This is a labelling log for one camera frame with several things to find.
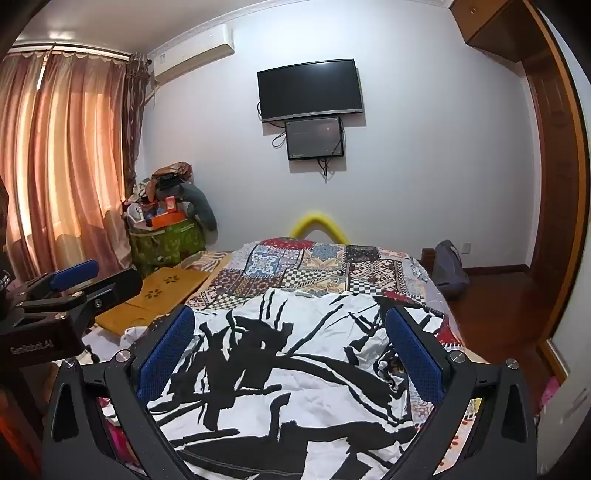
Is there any white air conditioner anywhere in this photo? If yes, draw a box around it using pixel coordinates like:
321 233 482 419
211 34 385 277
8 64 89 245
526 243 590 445
148 23 235 86

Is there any black wall television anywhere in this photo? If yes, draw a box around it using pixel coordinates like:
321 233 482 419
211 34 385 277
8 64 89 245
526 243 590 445
257 58 363 123

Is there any small black monitor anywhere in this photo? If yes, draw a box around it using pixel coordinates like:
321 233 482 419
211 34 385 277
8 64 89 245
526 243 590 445
285 116 346 161

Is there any grey backpack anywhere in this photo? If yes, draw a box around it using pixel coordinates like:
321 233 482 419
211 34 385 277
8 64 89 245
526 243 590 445
434 239 471 294

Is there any pink floral sheet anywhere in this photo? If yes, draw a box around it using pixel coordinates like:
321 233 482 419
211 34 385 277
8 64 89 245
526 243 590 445
539 376 562 409

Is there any orange box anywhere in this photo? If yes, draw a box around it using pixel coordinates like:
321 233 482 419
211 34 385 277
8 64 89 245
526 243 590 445
150 196 186 230

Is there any pink curtain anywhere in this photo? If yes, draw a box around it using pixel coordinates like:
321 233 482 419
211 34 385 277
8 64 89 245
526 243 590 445
0 41 136 288

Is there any green patterned storage bag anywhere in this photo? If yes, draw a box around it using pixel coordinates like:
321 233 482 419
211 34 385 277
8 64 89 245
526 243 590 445
129 219 206 278

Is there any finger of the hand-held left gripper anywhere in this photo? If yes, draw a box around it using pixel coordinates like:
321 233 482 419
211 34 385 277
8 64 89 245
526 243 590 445
16 259 100 308
18 268 144 334

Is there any yellow foam tube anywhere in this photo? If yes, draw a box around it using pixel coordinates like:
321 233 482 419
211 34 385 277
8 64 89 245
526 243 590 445
288 211 350 244

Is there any brown bag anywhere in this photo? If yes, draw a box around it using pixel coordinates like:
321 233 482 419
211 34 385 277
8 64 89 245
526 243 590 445
151 161 193 186

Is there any patchwork patterned blanket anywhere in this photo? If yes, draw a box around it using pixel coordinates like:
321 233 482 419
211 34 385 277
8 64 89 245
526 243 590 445
83 237 480 480

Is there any dark patterned curtain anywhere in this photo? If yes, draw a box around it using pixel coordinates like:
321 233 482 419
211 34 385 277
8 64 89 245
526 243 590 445
122 52 151 205

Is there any wooden door frame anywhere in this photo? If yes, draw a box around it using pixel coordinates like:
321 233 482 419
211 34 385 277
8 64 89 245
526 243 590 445
521 0 591 385

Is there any black and white t-shirt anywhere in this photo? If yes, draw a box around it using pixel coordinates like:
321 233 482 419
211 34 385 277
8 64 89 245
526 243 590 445
122 287 448 480

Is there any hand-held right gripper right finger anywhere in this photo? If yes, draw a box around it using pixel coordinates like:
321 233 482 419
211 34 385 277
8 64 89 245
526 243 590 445
383 305 539 480

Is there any yellow bamboo mat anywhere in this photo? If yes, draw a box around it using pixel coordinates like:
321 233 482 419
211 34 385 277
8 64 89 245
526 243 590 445
95 251 232 336

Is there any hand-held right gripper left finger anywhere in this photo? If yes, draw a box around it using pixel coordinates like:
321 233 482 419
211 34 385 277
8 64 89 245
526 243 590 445
42 305 204 480

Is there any wooden overhead cabinet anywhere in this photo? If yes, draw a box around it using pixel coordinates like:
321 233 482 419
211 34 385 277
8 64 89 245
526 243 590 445
450 0 546 64

